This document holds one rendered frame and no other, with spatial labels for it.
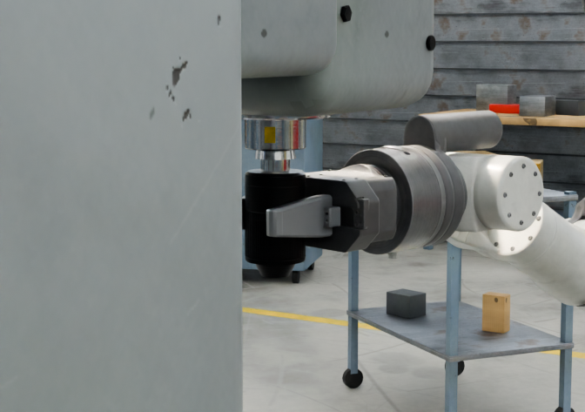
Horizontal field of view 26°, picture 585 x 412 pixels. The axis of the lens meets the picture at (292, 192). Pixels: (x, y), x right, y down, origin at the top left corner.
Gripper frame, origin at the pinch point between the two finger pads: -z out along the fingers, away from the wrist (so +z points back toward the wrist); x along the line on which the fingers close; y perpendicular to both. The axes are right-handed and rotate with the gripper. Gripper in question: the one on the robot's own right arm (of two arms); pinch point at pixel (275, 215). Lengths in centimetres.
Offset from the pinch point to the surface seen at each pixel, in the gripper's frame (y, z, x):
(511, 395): 125, 319, -217
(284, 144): -5.7, -1.0, 2.1
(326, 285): 125, 422, -422
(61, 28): -14, -41, 35
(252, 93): -9.9, -8.1, 6.7
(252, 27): -14.3, -17.1, 17.0
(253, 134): -6.4, -2.3, 0.2
